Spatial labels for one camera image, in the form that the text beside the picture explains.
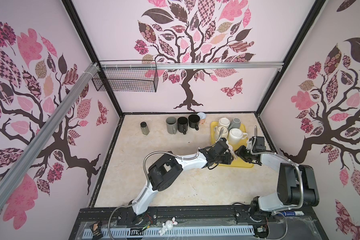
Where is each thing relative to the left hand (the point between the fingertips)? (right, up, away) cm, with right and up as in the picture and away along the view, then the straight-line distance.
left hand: (230, 159), depth 87 cm
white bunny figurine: (-36, -27, -19) cm, 49 cm away
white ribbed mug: (+6, +14, +8) cm, 17 cm away
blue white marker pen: (+24, -25, -14) cm, 37 cm away
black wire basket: (-65, +53, +7) cm, 84 cm away
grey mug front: (-37, +22, +13) cm, 45 cm away
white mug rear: (+1, +23, +18) cm, 29 cm away
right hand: (+6, +4, +7) cm, 10 cm away
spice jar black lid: (-56, +19, +15) cm, 61 cm away
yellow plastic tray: (+5, -3, +4) cm, 7 cm away
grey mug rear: (+9, +22, +15) cm, 28 cm away
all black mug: (-21, +24, +17) cm, 36 cm away
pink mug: (0, +6, 0) cm, 6 cm away
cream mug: (-1, +15, +10) cm, 18 cm away
